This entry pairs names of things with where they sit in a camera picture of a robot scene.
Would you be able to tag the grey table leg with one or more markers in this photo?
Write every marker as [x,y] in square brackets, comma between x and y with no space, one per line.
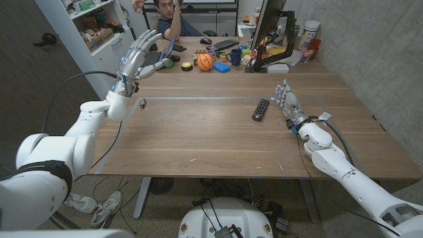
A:
[310,201]
[142,198]

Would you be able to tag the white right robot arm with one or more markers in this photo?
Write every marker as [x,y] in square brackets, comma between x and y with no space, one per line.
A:
[350,178]

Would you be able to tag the white flat box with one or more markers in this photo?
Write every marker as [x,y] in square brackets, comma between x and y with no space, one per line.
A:
[277,68]

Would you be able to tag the red plastic cup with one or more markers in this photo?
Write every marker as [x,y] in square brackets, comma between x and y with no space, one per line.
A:
[315,46]

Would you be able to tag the black round puck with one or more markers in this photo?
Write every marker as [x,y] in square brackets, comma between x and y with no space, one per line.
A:
[175,58]

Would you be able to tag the white wrist tag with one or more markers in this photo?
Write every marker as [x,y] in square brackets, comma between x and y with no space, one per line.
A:
[324,116]

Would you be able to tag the green ball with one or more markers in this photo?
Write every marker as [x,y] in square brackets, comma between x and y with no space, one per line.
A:
[169,63]

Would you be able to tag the dark open laptop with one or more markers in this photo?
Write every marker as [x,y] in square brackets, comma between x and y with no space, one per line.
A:
[153,57]

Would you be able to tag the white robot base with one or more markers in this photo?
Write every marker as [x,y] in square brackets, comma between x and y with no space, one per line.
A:
[224,215]

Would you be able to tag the yellow paper pad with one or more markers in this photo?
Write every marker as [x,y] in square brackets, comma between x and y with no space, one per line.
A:
[276,50]

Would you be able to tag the black computer mouse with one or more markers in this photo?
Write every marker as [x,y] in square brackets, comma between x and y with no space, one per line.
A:
[206,41]

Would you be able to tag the white sneaker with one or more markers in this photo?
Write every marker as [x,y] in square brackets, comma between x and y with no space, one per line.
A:
[107,208]
[81,203]

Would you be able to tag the white shelf cabinet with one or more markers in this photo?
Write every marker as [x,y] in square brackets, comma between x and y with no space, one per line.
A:
[109,53]

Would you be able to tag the orange mini basketball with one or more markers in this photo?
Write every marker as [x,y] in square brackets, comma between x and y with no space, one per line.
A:
[205,62]

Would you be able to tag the dark metallic lipstick tube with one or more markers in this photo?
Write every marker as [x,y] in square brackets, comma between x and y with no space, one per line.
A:
[143,103]

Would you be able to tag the dark blue mug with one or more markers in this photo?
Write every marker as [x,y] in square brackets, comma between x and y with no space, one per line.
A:
[235,57]

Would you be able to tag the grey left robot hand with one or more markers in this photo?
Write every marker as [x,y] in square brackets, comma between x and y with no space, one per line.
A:
[132,63]

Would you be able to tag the person in dark shirt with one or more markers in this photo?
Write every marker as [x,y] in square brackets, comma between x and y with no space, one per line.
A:
[178,26]

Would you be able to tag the brown cardboard box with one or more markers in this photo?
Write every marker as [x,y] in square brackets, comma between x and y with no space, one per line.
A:
[99,40]

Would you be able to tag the black computer keyboard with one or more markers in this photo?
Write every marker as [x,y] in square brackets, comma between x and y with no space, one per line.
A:
[223,44]

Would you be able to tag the small green cup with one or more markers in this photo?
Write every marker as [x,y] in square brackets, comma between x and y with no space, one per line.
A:
[246,53]

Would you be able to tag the small printed plastic cup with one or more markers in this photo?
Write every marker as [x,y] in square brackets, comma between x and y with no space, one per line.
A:
[305,54]

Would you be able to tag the black smartphone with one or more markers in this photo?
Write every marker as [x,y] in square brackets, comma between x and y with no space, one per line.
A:
[179,48]

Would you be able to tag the black round fan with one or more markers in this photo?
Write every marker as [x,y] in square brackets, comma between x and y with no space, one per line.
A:
[161,185]

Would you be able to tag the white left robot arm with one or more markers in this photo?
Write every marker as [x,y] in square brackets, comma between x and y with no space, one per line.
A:
[49,155]

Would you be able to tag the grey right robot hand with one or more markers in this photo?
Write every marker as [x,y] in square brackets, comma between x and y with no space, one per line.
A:
[291,104]

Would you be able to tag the black monitor stand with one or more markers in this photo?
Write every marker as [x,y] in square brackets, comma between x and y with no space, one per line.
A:
[291,33]

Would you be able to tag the yellow and black round disc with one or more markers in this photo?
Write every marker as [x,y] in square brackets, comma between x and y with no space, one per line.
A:
[187,66]

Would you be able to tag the white printed canister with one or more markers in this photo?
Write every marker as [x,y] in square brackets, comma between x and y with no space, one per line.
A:
[309,33]

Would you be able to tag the black TV remote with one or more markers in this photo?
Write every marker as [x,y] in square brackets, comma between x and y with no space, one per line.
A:
[260,110]

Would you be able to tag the black computer monitor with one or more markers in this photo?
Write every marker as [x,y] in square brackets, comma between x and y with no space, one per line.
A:
[267,20]

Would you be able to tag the blue rectangular box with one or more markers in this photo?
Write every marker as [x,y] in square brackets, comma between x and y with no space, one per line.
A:
[221,67]

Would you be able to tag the small black box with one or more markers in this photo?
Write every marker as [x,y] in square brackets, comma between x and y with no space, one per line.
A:
[153,48]

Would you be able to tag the small orange cup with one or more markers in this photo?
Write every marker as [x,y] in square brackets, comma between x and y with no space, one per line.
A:
[223,57]

